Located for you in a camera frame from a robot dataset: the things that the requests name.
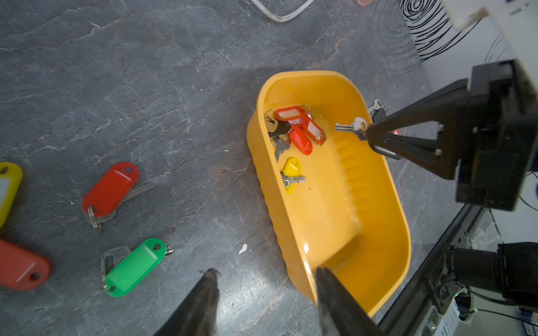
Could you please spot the yellow plastic storage box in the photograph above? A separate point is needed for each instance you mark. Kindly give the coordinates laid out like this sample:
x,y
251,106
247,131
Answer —
x,y
347,216

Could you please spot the small yellow tag key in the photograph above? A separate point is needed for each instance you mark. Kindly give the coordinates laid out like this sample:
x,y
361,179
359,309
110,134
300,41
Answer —
x,y
292,174

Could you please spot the dark key in box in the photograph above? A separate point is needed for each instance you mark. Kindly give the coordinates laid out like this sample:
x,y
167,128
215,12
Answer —
x,y
278,132

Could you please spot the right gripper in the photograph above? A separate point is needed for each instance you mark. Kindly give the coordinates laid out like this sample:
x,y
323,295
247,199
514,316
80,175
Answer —
x,y
503,143

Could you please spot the black tag key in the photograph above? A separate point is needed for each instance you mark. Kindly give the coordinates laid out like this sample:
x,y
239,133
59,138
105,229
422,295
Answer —
x,y
359,128
378,110

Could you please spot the green tag key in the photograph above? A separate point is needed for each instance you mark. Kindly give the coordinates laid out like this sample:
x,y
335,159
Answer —
x,y
124,269

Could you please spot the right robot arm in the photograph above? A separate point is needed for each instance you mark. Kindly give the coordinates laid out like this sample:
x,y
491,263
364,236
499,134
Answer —
x,y
512,269

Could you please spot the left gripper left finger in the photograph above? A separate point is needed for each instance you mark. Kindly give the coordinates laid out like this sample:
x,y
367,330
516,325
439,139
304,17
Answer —
x,y
197,314

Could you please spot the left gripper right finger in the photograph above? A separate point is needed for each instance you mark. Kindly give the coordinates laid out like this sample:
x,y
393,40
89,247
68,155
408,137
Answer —
x,y
339,313

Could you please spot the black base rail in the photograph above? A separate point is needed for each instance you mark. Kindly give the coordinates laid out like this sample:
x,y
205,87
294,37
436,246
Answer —
x,y
426,298

